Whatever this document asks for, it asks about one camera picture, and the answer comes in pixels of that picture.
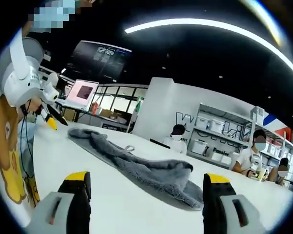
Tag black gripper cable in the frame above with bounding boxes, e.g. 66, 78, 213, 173
19, 99, 38, 205

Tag person's light blue jeans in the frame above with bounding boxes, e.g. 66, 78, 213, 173
18, 121, 36, 181

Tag large dark wall screen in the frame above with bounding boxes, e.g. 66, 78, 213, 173
63, 40, 132, 82

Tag metal storage shelf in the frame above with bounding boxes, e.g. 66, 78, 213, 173
187, 102, 293, 171

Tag black laptop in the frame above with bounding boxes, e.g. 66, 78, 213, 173
150, 138, 171, 149

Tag green hanging item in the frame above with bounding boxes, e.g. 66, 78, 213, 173
134, 97, 145, 120

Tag white storage shelf with boxes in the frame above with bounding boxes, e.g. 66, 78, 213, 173
192, 106, 293, 169

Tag grey towel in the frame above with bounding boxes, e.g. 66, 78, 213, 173
67, 128, 205, 210

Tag black wristband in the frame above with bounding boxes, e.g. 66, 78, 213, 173
21, 101, 31, 116

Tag white table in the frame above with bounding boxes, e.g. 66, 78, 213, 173
26, 121, 293, 234

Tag operator in yellow bear shirt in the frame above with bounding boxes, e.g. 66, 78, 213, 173
0, 95, 41, 208

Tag white framed computer monitor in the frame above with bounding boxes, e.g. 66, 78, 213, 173
65, 79, 100, 110

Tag cardboard box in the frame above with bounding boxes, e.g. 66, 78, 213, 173
100, 109, 114, 119

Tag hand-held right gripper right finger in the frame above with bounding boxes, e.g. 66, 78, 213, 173
202, 173, 268, 234

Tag long ceiling light strip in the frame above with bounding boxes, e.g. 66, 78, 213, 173
124, 18, 293, 83

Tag long work desk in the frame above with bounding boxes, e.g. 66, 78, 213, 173
56, 97, 135, 132

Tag person's left hand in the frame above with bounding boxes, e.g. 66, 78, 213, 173
26, 96, 44, 117

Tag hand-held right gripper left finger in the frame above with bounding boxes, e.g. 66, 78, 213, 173
26, 171, 92, 234

